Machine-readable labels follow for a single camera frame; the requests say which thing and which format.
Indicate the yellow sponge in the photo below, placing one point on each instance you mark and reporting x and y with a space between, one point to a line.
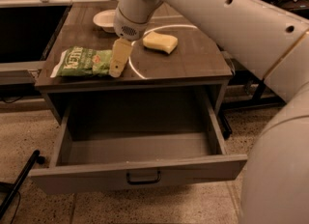
156 41

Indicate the black cart frame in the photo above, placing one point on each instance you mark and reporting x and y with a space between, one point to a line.
250 95

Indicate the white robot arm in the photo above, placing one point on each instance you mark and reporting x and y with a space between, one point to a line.
274 45

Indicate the black stand leg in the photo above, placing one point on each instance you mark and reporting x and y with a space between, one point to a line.
11 189

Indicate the grey wooden drawer cabinet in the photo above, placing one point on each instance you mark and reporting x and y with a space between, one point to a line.
196 60

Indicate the open grey top drawer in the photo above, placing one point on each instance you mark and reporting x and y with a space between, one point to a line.
105 135

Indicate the black drawer handle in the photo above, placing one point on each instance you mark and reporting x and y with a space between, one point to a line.
135 178

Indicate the white bowl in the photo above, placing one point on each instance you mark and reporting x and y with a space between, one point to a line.
105 20

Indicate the green jalapeno chip bag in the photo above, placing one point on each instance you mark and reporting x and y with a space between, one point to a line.
81 61

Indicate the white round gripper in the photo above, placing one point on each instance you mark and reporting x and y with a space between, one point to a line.
129 28

